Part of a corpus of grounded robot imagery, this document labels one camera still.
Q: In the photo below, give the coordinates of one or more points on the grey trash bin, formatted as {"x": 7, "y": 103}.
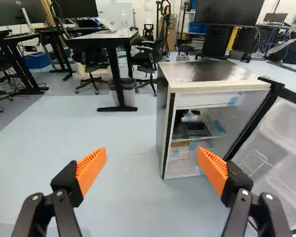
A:
{"x": 129, "y": 95}

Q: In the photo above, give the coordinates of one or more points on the black computer monitor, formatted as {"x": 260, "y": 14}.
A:
{"x": 12, "y": 12}
{"x": 76, "y": 7}

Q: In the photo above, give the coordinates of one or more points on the large black screen on stand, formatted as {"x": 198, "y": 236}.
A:
{"x": 227, "y": 11}

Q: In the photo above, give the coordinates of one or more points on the black fridge door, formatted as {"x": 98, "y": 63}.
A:
{"x": 281, "y": 138}

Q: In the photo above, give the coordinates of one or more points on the black desk with angled legs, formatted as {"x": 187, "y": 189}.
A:
{"x": 14, "y": 37}

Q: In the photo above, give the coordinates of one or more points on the small fridge with silver top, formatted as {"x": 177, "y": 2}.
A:
{"x": 199, "y": 72}

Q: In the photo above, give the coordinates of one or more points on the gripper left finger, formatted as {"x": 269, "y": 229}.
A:
{"x": 91, "y": 165}

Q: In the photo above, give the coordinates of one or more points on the clear water bottle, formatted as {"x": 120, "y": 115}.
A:
{"x": 123, "y": 19}

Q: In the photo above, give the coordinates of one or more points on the black office chair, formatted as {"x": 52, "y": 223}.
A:
{"x": 145, "y": 58}
{"x": 91, "y": 65}

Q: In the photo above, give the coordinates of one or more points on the grey top desk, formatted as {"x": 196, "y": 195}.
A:
{"x": 101, "y": 38}

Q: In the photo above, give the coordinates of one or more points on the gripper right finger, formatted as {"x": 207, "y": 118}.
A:
{"x": 212, "y": 168}

